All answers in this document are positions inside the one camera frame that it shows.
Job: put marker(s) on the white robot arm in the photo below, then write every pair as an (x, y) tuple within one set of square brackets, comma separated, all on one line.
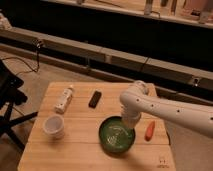
[(135, 100)]

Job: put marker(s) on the orange carrot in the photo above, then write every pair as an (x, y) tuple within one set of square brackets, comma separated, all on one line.
[(150, 131)]

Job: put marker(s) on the white plastic bottle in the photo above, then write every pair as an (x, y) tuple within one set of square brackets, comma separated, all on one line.
[(64, 100)]

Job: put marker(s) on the black rectangular block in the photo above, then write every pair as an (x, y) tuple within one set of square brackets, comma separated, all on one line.
[(95, 99)]

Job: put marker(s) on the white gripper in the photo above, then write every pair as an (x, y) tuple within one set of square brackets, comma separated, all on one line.
[(131, 122)]

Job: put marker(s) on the white plastic cup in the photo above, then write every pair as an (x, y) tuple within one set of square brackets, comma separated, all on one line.
[(53, 126)]

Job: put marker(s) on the black office chair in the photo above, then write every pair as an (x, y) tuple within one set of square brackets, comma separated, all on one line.
[(10, 93)]

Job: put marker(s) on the green ceramic bowl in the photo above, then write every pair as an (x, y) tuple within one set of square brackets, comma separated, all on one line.
[(114, 136)]

